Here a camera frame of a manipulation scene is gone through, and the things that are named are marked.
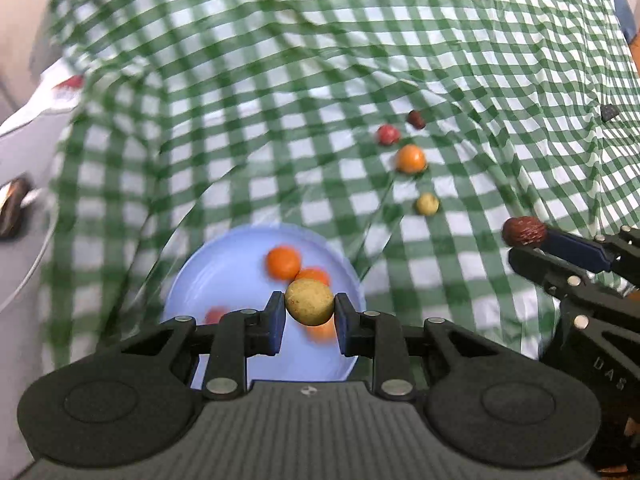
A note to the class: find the dark red jujube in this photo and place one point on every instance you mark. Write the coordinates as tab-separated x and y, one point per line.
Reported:
416	119
524	231

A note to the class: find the small orange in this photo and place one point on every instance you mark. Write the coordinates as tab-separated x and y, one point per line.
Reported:
315	274
322	333
411	159
283	262

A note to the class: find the blue cloth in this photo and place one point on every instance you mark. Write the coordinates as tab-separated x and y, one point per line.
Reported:
624	7

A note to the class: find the blue plate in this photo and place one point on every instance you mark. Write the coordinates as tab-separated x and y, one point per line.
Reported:
230	270

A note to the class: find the grey sofa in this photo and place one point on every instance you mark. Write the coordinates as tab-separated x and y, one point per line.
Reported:
22	350

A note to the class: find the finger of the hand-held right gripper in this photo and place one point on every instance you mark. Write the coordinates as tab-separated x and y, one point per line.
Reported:
575	251
542	267

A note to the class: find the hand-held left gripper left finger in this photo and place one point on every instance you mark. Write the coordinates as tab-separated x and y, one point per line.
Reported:
276	322

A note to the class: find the yellow longan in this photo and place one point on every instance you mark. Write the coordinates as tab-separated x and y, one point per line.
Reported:
428	203
309	302

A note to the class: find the small black object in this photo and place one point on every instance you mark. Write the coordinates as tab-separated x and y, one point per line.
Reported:
608	112

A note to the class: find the black smartphone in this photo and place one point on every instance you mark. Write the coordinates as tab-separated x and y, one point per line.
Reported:
12	210

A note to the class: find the green checked tablecloth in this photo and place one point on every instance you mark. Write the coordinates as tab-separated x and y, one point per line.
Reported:
300	85

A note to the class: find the white printed pillow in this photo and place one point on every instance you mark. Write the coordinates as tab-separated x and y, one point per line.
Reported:
45	105

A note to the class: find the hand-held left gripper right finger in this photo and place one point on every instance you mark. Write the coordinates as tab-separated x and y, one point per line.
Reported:
344	322

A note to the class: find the red lychee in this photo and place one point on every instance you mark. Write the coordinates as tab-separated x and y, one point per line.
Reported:
388	134
215	316

